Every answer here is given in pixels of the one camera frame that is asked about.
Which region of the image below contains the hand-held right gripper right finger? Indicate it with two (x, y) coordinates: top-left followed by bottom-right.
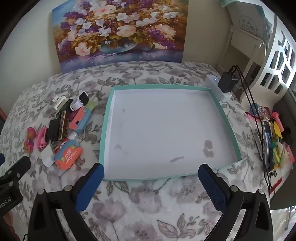
(198, 163), (274, 241)

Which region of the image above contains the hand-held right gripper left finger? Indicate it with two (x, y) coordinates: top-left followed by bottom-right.
(28, 163), (105, 241)

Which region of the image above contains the pink puppy figure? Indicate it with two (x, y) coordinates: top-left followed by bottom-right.
(23, 127), (37, 154)

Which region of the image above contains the white charger plug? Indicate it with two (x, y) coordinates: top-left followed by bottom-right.
(41, 145), (57, 167)

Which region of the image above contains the small orange blue toy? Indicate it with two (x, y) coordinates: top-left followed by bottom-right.
(54, 139), (83, 171)

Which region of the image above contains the pink kids watch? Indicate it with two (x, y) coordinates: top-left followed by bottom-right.
(36, 126), (50, 151)

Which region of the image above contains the red glue bottle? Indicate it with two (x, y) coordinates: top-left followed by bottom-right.
(57, 132), (79, 153)

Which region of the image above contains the harmonica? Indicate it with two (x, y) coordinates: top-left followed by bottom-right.
(58, 110), (70, 141)

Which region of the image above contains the shallow teal cardboard tray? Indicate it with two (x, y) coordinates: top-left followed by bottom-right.
(99, 84), (242, 181)

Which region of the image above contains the white plastic clip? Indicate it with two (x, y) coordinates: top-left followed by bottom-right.
(52, 95), (67, 110)

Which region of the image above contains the white smartwatch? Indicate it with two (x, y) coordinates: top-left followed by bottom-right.
(69, 91), (89, 112)

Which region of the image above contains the small dark object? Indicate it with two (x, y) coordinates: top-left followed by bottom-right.
(57, 99), (74, 114)

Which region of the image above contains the pile of colourful small toys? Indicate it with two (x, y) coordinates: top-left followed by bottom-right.
(247, 104), (296, 193)

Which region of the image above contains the white power strip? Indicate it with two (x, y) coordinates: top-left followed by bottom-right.
(205, 75), (232, 102)

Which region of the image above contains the black power adapter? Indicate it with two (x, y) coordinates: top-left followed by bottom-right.
(218, 65), (240, 93)

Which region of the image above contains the white wooden chair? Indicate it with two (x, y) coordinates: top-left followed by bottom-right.
(224, 23), (266, 78)

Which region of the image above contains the flower painting canvas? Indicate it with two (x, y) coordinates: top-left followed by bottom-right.
(50, 0), (189, 73)

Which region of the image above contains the black cable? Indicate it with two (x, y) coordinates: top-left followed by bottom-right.
(232, 65), (272, 194)
(231, 65), (271, 188)

